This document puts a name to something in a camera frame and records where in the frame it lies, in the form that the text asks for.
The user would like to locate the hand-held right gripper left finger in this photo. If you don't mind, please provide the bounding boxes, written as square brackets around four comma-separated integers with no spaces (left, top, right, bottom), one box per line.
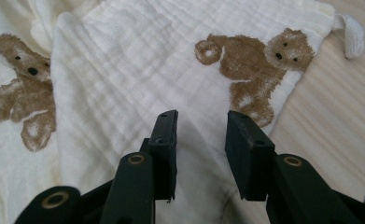
[139,109,179,202]

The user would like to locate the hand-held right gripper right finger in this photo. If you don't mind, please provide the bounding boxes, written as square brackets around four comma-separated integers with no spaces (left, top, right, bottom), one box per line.
[225,110,276,202]

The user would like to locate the cream bear print cloth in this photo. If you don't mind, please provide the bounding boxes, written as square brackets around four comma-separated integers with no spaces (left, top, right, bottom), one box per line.
[0,0,365,224]

